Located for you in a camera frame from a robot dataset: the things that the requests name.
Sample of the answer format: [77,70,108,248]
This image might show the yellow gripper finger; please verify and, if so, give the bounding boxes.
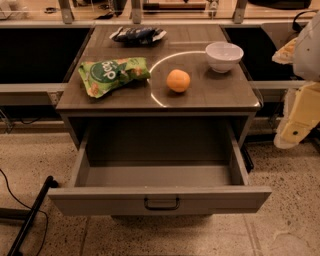
[272,38,297,65]
[274,82,320,149]

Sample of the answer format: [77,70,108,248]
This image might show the orange fruit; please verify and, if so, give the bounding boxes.
[166,69,190,93]

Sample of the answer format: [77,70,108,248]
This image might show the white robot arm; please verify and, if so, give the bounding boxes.
[272,12,320,149]

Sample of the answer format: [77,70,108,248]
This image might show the grey cabinet with wooden top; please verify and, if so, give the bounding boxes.
[57,24,260,144]

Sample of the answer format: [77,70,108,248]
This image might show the open grey top drawer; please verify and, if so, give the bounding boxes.
[49,117,271,215]

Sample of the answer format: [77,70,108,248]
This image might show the white bowl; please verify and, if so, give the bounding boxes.
[205,41,244,73]

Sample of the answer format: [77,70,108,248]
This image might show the dark blue chip bag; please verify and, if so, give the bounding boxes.
[110,27,167,45]

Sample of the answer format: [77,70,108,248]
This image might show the green chip bag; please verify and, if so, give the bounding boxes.
[78,57,150,98]

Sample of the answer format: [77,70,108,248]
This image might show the black metal stand leg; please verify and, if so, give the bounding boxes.
[0,176,58,256]

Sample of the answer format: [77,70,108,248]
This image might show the black drawer handle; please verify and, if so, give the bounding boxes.
[144,198,180,211]

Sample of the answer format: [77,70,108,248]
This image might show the black floor cable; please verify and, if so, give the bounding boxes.
[0,168,50,256]

